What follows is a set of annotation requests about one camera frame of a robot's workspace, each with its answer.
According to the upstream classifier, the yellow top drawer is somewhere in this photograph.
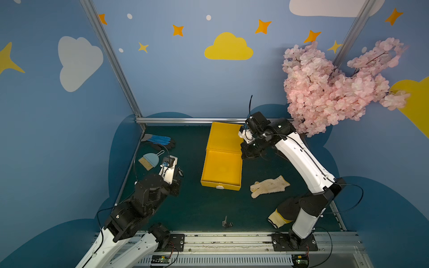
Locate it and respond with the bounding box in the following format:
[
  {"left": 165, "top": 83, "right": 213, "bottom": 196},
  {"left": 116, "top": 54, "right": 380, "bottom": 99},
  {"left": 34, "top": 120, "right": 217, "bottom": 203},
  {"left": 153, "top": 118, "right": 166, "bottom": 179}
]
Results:
[{"left": 201, "top": 150, "right": 242, "bottom": 191}]

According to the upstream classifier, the dark metal key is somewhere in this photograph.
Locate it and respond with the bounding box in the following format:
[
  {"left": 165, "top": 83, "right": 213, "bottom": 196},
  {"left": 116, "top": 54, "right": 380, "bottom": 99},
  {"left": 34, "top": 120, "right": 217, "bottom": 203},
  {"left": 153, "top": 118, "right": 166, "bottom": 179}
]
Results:
[{"left": 222, "top": 216, "right": 233, "bottom": 228}]

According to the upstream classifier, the yellow drawer cabinet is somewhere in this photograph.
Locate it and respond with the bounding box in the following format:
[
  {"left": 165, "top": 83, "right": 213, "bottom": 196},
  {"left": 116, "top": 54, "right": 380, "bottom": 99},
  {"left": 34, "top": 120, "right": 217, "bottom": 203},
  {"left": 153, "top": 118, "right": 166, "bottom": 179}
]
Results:
[{"left": 207, "top": 122, "right": 244, "bottom": 154}]

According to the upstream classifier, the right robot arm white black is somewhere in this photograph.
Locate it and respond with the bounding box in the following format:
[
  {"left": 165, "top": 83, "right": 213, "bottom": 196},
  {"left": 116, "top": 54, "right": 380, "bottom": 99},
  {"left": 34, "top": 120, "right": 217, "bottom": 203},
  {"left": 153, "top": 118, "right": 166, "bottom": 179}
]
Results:
[{"left": 239, "top": 112, "right": 345, "bottom": 251}]

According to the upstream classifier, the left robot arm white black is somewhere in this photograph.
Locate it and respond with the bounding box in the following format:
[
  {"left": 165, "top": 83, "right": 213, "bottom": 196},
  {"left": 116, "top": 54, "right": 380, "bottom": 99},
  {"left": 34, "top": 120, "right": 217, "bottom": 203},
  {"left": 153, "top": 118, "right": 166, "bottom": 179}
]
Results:
[{"left": 77, "top": 174, "right": 182, "bottom": 268}]

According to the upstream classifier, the small blue hand brush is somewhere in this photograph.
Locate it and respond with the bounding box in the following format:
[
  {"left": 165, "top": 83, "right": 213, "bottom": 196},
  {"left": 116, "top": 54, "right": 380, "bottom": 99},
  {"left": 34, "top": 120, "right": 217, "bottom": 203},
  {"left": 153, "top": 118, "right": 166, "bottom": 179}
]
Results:
[{"left": 139, "top": 150, "right": 165, "bottom": 171}]

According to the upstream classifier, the cream knit glove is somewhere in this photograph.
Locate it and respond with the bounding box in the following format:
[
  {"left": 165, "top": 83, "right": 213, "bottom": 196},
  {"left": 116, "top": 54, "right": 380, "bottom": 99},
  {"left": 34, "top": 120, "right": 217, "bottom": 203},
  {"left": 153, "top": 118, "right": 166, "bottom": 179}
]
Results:
[{"left": 250, "top": 175, "right": 290, "bottom": 199}]

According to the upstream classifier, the blue black work glove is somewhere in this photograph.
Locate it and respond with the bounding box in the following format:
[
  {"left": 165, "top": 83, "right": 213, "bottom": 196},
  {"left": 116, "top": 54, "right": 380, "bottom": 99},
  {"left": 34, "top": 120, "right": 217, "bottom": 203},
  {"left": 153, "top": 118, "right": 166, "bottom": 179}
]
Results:
[{"left": 141, "top": 134, "right": 175, "bottom": 150}]

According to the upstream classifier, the pink cherry blossom tree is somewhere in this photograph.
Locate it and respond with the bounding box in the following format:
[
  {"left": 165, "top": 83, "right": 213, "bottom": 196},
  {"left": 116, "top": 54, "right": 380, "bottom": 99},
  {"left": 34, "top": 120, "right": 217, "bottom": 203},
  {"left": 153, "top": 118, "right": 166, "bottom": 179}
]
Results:
[{"left": 282, "top": 38, "right": 410, "bottom": 137}]

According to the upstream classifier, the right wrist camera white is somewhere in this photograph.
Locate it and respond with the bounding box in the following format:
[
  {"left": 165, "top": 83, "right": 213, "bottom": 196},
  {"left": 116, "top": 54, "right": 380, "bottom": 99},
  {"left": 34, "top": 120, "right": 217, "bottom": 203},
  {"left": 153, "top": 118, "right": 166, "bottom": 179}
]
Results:
[{"left": 238, "top": 126, "right": 254, "bottom": 144}]

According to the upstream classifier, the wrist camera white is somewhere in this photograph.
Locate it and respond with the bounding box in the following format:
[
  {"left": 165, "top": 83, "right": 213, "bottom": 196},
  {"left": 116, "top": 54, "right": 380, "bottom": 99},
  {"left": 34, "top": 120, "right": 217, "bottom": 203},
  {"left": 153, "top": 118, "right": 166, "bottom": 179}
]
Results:
[
  {"left": 238, "top": 126, "right": 254, "bottom": 144},
  {"left": 159, "top": 156, "right": 178, "bottom": 184}
]

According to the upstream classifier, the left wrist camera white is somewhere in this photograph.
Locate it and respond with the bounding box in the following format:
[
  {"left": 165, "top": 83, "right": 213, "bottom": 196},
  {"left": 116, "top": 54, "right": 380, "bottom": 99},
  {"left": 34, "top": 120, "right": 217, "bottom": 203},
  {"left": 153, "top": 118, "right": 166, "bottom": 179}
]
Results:
[{"left": 159, "top": 156, "right": 178, "bottom": 184}]

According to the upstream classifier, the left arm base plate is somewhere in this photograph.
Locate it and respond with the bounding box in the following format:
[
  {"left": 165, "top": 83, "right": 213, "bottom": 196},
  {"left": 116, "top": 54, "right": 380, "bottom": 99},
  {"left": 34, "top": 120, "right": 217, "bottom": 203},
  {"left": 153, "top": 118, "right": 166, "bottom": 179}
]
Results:
[{"left": 155, "top": 233, "right": 185, "bottom": 252}]

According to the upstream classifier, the aluminium rail frame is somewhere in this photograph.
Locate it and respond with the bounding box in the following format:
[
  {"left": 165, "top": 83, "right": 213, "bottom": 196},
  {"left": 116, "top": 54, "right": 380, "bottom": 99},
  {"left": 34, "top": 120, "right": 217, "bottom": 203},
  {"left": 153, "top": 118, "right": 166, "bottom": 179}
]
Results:
[{"left": 80, "top": 230, "right": 374, "bottom": 268}]

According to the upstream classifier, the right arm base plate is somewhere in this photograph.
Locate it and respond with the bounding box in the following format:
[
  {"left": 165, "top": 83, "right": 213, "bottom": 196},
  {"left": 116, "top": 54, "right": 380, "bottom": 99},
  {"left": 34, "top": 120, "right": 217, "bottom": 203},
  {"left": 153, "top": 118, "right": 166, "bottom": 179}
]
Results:
[{"left": 270, "top": 232, "right": 318, "bottom": 252}]

